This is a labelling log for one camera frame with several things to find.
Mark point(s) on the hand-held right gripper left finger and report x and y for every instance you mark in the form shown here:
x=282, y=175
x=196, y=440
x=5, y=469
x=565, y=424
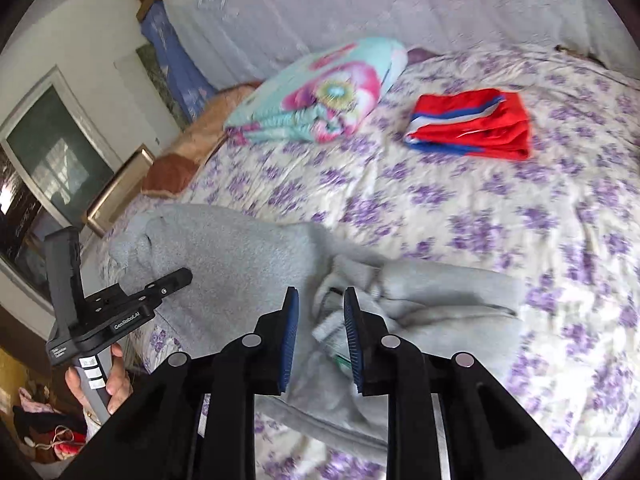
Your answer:
x=290, y=340

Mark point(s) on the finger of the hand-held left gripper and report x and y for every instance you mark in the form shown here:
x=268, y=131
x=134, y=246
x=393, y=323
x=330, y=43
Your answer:
x=167, y=284

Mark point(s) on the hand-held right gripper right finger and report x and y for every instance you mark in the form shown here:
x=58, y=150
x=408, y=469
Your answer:
x=351, y=340

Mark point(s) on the grey fleece pants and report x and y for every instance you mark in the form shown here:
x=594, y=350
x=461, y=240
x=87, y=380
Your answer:
x=240, y=260

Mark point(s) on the person's left hand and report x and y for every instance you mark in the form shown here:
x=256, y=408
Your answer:
x=120, y=380

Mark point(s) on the white framed glass door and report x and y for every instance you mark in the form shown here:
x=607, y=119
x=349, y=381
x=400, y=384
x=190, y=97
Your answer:
x=55, y=150

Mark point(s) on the pile of clothes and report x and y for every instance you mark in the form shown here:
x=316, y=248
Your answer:
x=40, y=420

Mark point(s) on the brown pillow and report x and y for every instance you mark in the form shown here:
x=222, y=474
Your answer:
x=200, y=140

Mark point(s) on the purple floral bedspread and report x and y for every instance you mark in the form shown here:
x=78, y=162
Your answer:
x=450, y=200

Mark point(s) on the blue patterned cloth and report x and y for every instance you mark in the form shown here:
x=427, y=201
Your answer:
x=175, y=60

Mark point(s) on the folded teal pink floral blanket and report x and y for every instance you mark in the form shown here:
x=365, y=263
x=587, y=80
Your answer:
x=325, y=90

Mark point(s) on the folded red shorts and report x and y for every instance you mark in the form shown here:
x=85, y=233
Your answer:
x=490, y=130

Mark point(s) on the white lace cover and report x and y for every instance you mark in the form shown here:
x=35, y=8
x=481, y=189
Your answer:
x=350, y=5

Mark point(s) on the gold picture frame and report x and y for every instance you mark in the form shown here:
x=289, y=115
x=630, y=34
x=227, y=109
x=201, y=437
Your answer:
x=100, y=212

